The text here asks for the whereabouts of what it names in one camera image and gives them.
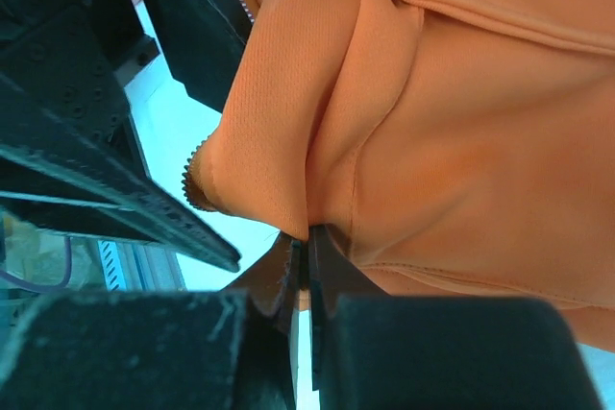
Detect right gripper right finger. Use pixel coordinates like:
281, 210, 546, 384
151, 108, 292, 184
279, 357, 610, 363
307, 227, 601, 409

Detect aluminium front rail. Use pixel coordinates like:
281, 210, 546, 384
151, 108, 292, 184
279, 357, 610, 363
96, 240, 186, 292

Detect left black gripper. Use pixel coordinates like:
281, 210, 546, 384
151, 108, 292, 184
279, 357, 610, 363
1, 0, 252, 272

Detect orange zip jacket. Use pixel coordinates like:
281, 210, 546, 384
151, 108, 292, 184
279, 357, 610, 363
184, 0, 614, 350

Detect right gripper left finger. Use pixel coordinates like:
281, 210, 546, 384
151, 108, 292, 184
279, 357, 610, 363
1, 234, 301, 409

